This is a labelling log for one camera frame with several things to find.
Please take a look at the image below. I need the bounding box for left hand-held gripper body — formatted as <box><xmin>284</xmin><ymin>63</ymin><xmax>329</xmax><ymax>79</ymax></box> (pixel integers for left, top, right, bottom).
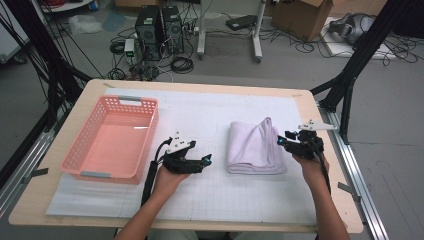
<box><xmin>162</xmin><ymin>131</ymin><xmax>205</xmax><ymax>175</ymax></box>

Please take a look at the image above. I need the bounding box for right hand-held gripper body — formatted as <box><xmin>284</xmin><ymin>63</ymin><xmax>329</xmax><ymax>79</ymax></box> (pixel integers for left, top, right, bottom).
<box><xmin>288</xmin><ymin>119</ymin><xmax>338</xmax><ymax>161</ymax></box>

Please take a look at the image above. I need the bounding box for lilac printed towel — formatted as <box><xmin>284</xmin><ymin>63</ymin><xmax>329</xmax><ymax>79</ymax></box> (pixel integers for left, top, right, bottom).
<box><xmin>226</xmin><ymin>116</ymin><xmax>288</xmax><ymax>175</ymax></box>

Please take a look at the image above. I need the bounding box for pink plastic basket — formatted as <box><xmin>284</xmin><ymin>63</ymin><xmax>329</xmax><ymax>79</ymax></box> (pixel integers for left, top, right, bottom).
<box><xmin>59</xmin><ymin>94</ymin><xmax>160</xmax><ymax>185</ymax></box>

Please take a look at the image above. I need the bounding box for person's left hand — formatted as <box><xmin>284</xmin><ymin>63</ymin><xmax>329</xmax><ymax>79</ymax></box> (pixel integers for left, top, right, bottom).
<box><xmin>153</xmin><ymin>164</ymin><xmax>192</xmax><ymax>202</ymax></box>

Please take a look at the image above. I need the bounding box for person's right hand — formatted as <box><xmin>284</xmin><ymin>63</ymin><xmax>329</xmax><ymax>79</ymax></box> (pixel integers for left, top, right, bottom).
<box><xmin>291</xmin><ymin>153</ymin><xmax>332</xmax><ymax>188</ymax></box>

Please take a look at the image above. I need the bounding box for white grid mat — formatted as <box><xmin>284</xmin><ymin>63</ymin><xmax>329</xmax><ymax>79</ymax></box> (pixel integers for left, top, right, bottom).
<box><xmin>45</xmin><ymin>87</ymin><xmax>318</xmax><ymax>225</ymax></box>

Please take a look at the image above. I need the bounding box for white flat board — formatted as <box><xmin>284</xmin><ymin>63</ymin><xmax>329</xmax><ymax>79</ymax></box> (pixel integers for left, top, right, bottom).
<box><xmin>321</xmin><ymin>16</ymin><xmax>398</xmax><ymax>61</ymax></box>

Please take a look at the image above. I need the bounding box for white stand leg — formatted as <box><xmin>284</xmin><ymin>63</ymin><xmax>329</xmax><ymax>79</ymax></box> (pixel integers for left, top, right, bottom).
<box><xmin>251</xmin><ymin>0</ymin><xmax>267</xmax><ymax>64</ymax></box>
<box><xmin>196</xmin><ymin>0</ymin><xmax>208</xmax><ymax>60</ymax></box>

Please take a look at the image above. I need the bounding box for brown cardboard box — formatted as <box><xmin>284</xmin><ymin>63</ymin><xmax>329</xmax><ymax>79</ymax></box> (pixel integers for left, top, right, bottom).
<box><xmin>271</xmin><ymin>0</ymin><xmax>334</xmax><ymax>43</ymax></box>

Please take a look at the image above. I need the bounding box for black computer tower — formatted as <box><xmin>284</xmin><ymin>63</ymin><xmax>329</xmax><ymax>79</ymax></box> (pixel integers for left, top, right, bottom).
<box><xmin>134</xmin><ymin>5</ymin><xmax>164</xmax><ymax>62</ymax></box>
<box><xmin>162</xmin><ymin>5</ymin><xmax>185</xmax><ymax>55</ymax></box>

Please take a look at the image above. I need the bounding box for white adapter box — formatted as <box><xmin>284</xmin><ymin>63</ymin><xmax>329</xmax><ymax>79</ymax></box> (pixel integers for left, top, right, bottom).
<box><xmin>123</xmin><ymin>38</ymin><xmax>136</xmax><ymax>58</ymax></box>

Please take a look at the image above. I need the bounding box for grey rounded device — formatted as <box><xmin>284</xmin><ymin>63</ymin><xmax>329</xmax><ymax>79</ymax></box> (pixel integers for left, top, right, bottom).
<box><xmin>328</xmin><ymin>12</ymin><xmax>376</xmax><ymax>46</ymax></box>

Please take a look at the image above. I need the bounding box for black flat box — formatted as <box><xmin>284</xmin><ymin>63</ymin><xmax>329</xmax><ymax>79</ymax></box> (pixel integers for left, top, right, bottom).
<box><xmin>225</xmin><ymin>14</ymin><xmax>258</xmax><ymax>32</ymax></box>

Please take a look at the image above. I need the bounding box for clear plastic bag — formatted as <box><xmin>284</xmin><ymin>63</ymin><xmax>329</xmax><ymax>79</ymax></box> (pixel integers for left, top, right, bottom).
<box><xmin>68</xmin><ymin>13</ymin><xmax>104</xmax><ymax>36</ymax></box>

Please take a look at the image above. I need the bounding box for black sleeved gripper cable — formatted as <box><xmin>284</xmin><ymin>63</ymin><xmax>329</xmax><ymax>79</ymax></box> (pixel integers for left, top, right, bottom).
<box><xmin>313</xmin><ymin>139</ymin><xmax>333</xmax><ymax>196</ymax></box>
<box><xmin>140</xmin><ymin>137</ymin><xmax>174</xmax><ymax>208</ymax></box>

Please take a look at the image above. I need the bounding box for grey metal bracket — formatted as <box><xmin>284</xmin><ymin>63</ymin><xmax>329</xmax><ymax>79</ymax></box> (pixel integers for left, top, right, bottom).
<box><xmin>22</xmin><ymin>167</ymin><xmax>50</xmax><ymax>185</ymax></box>
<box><xmin>337</xmin><ymin>181</ymin><xmax>362</xmax><ymax>203</ymax></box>

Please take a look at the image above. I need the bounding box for coil of black cable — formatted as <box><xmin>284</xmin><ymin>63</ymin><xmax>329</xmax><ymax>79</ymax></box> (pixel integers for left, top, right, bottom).
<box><xmin>170</xmin><ymin>56</ymin><xmax>195</xmax><ymax>75</ymax></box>

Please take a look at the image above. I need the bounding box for aluminium rail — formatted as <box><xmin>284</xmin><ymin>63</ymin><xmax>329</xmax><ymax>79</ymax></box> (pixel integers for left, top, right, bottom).
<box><xmin>318</xmin><ymin>106</ymin><xmax>389</xmax><ymax>240</ymax></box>
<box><xmin>0</xmin><ymin>109</ymin><xmax>68</xmax><ymax>219</ymax></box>

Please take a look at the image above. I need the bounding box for black frame post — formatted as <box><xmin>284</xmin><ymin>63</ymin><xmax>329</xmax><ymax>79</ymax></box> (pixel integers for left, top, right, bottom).
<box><xmin>309</xmin><ymin>0</ymin><xmax>414</xmax><ymax>146</ymax></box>
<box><xmin>3</xmin><ymin>0</ymin><xmax>93</xmax><ymax>131</ymax></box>

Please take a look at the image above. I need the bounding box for tangle of black floor cables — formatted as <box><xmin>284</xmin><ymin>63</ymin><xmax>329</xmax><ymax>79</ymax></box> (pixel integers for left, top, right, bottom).
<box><xmin>259</xmin><ymin>26</ymin><xmax>422</xmax><ymax>68</ymax></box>

